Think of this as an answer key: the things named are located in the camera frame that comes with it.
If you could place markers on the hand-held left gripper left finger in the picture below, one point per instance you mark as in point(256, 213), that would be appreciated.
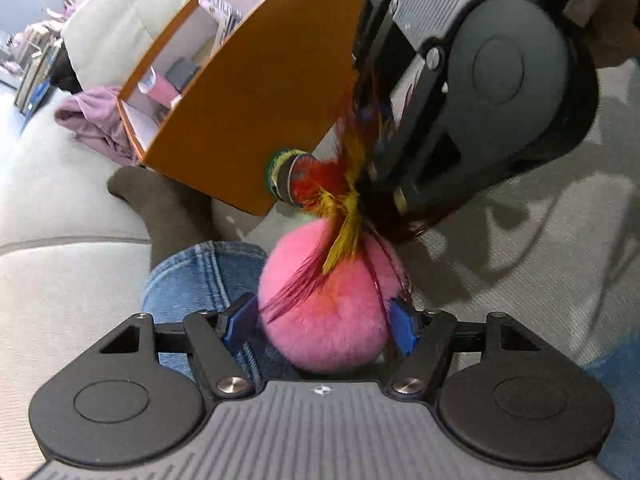
point(240, 322)

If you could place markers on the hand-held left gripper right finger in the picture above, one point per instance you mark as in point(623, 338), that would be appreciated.
point(402, 326)

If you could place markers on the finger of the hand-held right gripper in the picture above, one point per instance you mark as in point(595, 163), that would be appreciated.
point(425, 170)
point(372, 50)

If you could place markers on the pink plush ball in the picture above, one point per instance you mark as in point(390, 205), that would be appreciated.
point(330, 310)

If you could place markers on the colourful feather shuttlecock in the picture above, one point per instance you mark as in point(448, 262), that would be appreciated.
point(305, 185)

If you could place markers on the orange cardboard box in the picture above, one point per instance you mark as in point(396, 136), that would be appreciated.
point(250, 100)

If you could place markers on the person's right hand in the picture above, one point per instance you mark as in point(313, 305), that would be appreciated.
point(617, 30)

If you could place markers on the blue jeans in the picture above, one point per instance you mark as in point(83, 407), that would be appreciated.
point(210, 275)

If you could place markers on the dark brown sock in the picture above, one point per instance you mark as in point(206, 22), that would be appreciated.
point(165, 210)

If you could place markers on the white printed packet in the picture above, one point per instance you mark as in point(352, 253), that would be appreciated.
point(220, 12)

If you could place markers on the beige sofa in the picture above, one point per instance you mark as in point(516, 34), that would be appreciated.
point(55, 240)

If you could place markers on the pink packet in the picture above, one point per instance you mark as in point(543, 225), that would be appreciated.
point(162, 90)

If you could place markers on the purple cloth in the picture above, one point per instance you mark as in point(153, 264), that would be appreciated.
point(95, 120)

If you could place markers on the beige sofa cushion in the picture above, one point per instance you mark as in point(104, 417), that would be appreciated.
point(115, 20)

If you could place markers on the stack of books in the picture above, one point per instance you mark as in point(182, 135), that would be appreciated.
point(35, 75)

